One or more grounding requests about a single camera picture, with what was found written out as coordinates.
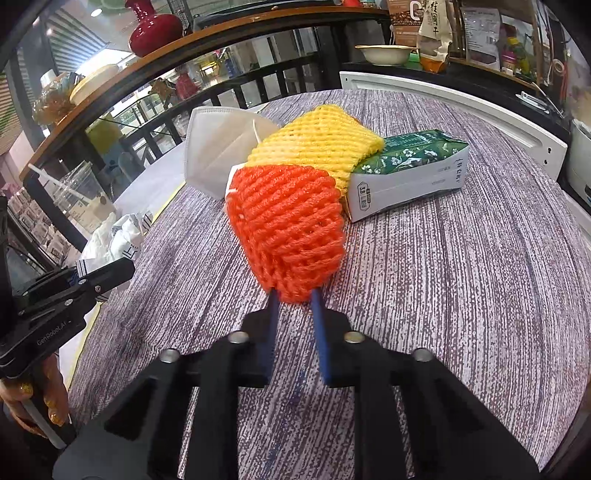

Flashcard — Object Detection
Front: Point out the orange foam fruit net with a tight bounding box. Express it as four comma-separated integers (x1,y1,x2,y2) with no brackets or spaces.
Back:
225,164,346,304

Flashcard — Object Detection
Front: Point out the green and white carton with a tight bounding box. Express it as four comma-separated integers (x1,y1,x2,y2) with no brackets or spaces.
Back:
344,130,470,223

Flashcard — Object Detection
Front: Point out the red vase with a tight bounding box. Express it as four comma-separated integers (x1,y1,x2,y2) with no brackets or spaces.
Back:
127,0,184,57

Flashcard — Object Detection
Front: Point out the white drawer cabinet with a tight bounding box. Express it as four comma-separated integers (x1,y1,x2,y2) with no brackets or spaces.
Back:
340,69,568,185

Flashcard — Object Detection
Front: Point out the beige snack bag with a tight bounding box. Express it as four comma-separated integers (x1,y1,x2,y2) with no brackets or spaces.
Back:
417,0,453,73

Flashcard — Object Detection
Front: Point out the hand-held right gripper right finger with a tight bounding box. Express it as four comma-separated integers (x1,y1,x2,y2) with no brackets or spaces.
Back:
310,288,541,480

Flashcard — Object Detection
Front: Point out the white wrapper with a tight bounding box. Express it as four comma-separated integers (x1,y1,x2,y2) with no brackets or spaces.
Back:
83,212,153,275

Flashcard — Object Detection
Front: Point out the wooden shelf rack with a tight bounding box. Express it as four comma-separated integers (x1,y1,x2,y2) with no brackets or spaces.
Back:
450,0,568,100

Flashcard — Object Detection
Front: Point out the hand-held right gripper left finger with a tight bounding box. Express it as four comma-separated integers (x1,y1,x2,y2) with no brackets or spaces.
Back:
53,291,280,480

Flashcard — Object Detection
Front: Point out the clear plastic cup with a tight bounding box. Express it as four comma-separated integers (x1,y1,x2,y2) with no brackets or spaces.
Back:
55,161,116,232

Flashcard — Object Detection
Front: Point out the person's left hand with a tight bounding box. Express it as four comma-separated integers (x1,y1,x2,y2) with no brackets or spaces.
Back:
0,355,70,437

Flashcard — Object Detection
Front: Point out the brown coffee box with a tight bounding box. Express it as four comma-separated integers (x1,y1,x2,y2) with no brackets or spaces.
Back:
387,0,423,47

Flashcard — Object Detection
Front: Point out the cream bowl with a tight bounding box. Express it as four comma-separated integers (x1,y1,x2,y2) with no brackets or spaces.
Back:
355,44,411,65

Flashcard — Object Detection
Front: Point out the wooden railing counter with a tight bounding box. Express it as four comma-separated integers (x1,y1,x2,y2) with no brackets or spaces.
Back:
21,7,391,185

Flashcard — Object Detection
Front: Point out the yellow foam fruit net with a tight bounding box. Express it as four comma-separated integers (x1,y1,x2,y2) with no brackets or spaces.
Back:
247,105,386,199

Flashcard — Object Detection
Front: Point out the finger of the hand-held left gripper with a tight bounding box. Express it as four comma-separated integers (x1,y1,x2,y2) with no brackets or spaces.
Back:
23,257,136,319

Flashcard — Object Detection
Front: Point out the white face mask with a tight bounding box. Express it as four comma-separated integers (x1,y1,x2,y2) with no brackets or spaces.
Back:
184,107,280,200

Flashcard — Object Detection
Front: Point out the cream round container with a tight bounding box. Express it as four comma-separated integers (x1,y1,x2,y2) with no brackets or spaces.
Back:
69,65,122,106

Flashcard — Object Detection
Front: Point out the silver pouch package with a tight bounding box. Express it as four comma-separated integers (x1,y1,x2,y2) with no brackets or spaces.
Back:
462,7,502,63

